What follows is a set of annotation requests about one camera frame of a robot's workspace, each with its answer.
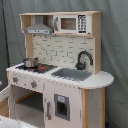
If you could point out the grey toy sink basin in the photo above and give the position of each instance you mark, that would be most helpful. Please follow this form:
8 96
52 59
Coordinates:
72 74

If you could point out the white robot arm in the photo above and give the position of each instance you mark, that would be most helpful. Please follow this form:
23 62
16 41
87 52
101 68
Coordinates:
13 123

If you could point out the white oven door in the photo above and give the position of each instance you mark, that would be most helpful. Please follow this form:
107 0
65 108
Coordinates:
6 93

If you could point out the grey range hood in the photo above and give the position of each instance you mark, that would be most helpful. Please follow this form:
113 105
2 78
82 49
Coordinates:
39 27

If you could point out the white toy microwave door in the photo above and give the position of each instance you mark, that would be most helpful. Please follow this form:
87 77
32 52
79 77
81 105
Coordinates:
70 23

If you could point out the wooden toy kitchen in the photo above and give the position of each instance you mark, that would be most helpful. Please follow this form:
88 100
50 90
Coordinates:
60 50

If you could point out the black toy faucet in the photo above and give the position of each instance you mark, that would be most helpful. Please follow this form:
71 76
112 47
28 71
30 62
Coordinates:
82 57

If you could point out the white dishwasher door with handle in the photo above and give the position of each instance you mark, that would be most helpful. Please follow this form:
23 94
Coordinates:
62 106

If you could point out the black toy stovetop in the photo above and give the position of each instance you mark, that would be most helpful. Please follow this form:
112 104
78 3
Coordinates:
40 68

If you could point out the small steel toy pot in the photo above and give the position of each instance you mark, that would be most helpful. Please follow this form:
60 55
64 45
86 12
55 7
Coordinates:
30 62

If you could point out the red stove knob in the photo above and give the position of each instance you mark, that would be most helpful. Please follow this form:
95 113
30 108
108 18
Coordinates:
15 79
33 84

